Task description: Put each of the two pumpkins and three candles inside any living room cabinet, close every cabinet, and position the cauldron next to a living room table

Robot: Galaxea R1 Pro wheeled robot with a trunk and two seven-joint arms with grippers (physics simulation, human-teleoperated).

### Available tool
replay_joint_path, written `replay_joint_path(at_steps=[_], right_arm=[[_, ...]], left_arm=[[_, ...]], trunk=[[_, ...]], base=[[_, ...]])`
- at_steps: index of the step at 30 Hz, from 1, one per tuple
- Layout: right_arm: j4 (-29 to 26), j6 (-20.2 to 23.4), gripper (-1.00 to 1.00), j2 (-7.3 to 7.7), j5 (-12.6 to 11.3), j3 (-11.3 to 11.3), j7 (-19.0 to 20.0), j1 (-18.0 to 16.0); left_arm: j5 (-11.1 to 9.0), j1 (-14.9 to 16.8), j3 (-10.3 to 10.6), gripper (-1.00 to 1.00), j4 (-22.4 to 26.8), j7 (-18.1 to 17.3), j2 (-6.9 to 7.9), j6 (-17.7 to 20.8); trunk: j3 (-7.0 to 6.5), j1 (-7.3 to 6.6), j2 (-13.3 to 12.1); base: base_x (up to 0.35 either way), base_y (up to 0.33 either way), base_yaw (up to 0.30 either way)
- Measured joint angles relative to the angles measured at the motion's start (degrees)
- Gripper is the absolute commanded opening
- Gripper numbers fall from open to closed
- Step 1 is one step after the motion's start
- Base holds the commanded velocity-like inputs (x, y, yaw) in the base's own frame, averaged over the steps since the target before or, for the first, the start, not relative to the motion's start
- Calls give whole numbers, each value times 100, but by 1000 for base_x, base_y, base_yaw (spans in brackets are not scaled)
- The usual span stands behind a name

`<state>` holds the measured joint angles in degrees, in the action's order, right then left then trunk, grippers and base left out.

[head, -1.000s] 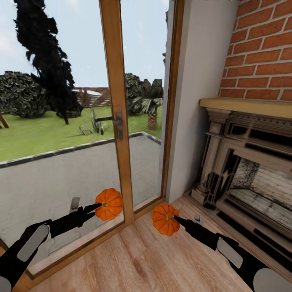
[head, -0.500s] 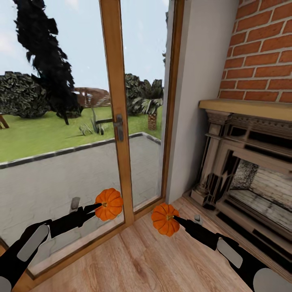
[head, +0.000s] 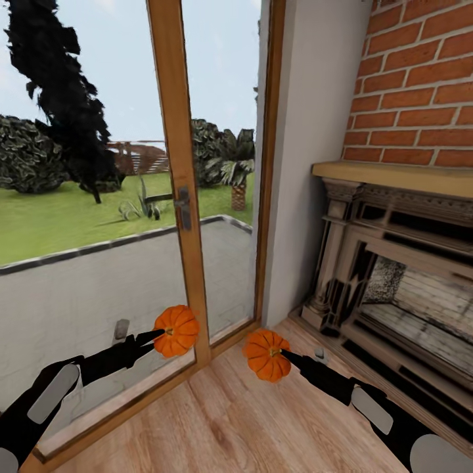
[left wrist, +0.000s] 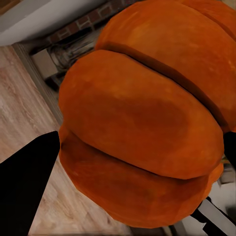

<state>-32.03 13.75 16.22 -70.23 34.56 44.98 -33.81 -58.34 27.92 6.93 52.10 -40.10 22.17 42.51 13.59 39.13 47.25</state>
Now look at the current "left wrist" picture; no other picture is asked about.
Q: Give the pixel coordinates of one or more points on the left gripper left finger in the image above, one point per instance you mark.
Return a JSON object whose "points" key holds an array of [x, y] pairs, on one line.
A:
{"points": [[23, 178]]}

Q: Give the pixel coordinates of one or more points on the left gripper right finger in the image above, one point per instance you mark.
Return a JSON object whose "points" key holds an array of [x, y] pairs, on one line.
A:
{"points": [[230, 147]]}

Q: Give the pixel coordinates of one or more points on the pumpkin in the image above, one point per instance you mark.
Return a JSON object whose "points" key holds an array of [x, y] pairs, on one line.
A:
{"points": [[145, 113]]}

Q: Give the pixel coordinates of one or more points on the wood fireplace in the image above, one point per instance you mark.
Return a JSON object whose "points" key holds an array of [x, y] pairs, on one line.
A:
{"points": [[47, 64]]}

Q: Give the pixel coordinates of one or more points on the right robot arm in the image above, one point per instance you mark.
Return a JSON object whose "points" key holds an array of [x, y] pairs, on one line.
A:
{"points": [[217, 222]]}

